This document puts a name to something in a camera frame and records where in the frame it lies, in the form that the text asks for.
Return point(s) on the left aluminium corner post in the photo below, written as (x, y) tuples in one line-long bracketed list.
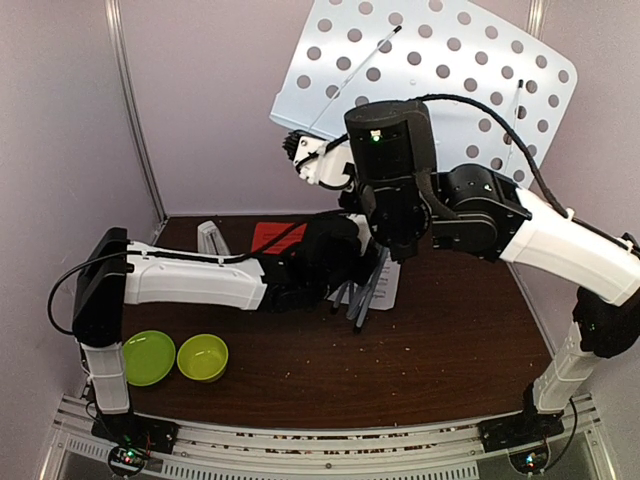
[(115, 26)]

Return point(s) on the yellow-green bowl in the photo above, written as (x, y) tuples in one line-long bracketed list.
[(203, 358)]

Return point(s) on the grey metronome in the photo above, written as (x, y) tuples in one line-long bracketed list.
[(210, 240)]

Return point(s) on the white sheet music page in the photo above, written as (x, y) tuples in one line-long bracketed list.
[(384, 296)]

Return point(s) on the aluminium corner post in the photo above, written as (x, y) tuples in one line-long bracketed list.
[(115, 26), (536, 18)]

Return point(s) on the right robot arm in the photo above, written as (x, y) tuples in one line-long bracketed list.
[(474, 210)]

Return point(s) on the red sheet music page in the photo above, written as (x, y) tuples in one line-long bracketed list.
[(275, 237)]

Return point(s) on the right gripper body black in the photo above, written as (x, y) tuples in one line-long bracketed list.
[(382, 218)]

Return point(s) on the white perforated music stand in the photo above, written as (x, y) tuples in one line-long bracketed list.
[(495, 96)]

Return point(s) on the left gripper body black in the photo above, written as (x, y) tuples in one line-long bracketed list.
[(339, 279)]

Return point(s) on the aluminium front rail frame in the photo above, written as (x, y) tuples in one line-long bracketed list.
[(449, 450)]

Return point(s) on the green plate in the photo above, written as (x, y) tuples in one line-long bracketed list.
[(149, 357)]

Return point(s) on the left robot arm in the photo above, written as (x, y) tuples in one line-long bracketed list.
[(121, 271)]

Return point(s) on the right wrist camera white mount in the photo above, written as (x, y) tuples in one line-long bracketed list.
[(320, 162)]

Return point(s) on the right aluminium corner post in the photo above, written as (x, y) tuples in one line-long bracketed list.
[(536, 18)]

